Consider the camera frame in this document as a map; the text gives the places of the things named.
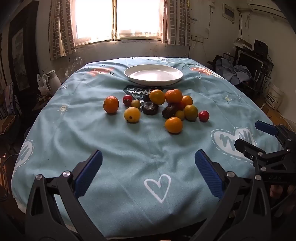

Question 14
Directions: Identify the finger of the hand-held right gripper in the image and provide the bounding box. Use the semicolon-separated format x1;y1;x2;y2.
255;120;296;151
234;138;293;168

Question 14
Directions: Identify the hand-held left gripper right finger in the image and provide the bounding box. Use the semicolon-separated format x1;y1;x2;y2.
188;149;272;241

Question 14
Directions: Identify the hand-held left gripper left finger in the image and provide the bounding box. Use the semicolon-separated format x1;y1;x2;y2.
24;149;109;241

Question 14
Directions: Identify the yellow-orange citrus fruit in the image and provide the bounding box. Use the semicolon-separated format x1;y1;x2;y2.
165;117;183;134
149;89;166;105

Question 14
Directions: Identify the green-orange citrus fruit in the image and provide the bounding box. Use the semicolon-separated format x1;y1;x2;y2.
184;105;199;122

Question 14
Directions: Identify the yellow round fruit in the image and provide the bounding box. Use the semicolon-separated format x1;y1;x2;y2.
124;107;141;123

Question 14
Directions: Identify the small orange tangerine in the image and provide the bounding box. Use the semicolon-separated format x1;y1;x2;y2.
181;95;193;108

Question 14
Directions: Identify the large orange tangerine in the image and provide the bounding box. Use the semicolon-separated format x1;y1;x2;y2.
165;89;183;104

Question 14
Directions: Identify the white oval plate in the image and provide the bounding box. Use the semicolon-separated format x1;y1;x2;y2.
124;64;184;87

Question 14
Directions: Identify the person's right hand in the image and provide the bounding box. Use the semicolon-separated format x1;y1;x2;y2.
270;184;288;198

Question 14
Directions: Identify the white bucket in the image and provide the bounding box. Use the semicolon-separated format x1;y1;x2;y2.
265;83;285;110

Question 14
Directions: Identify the light blue printed tablecloth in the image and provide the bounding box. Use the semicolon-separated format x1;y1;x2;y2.
11;57;284;239

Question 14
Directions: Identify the blue clothes pile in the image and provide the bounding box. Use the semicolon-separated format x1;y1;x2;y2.
220;58;253;86

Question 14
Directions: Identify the computer monitor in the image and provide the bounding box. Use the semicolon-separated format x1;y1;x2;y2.
237;50;264;77

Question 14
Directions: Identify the black speaker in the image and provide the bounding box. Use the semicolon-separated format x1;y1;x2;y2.
253;39;269;53

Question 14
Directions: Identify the black chair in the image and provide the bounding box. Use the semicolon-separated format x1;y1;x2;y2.
207;54;232;71

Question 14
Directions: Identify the white plastic bag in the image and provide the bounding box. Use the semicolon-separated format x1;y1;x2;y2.
37;74;51;96

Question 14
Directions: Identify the clear plastic wrap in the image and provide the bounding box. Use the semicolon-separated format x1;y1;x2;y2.
66;56;82;77

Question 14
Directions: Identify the white air conditioner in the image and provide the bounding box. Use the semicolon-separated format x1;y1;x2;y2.
246;0;286;17

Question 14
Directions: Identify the dark framed picture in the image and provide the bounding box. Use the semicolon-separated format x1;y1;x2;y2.
9;23;38;93

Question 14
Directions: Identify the checked curtain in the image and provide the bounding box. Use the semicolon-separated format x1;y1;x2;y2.
48;0;76;61
163;0;191;46

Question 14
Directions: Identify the bright window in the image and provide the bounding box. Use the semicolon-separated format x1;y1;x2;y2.
74;0;167;43

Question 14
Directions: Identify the wall electrical panel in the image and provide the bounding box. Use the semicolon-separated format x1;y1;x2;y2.
223;3;236;23

